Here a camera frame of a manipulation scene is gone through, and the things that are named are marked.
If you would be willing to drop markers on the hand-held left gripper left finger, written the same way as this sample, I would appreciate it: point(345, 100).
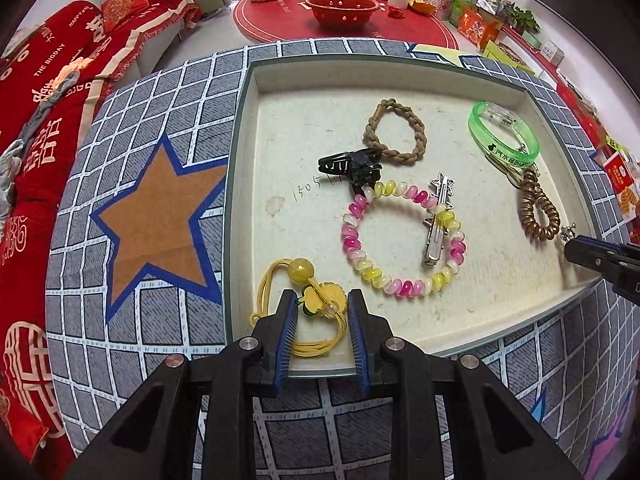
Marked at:
point(287, 340)

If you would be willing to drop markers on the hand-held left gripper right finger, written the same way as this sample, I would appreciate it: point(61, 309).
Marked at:
point(357, 345)

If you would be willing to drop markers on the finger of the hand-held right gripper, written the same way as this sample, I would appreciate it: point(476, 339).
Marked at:
point(610, 257)

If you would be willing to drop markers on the silver heart pendant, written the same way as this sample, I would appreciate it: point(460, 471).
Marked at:
point(568, 233)

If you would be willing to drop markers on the green translucent bangle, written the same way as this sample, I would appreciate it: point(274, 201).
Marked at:
point(530, 135)

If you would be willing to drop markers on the silver star hair clip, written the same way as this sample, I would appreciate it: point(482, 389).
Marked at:
point(440, 200)

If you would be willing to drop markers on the beige lined jewelry tray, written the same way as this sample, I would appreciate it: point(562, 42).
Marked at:
point(310, 125)

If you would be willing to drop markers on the red snack box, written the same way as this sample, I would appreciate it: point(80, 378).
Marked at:
point(622, 185)

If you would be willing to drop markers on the black hair claw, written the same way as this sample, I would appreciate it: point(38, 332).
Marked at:
point(357, 165)

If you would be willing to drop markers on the grey grid star tablecloth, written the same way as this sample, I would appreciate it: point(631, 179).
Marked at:
point(155, 200)

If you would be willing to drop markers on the yellow green gift box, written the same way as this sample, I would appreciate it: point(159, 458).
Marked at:
point(505, 57)

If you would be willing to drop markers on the potted green plant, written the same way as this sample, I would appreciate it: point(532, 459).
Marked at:
point(522, 17)

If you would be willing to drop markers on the orange snack box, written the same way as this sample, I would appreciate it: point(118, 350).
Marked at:
point(477, 27)

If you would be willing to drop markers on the red round table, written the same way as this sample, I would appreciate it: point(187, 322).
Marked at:
point(280, 22)

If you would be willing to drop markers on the grey braided cloth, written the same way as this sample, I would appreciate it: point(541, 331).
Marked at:
point(47, 110)

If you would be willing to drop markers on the red colander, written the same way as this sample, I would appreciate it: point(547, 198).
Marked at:
point(342, 10)

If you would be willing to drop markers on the red patterned cushion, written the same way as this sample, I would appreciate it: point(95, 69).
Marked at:
point(125, 0)

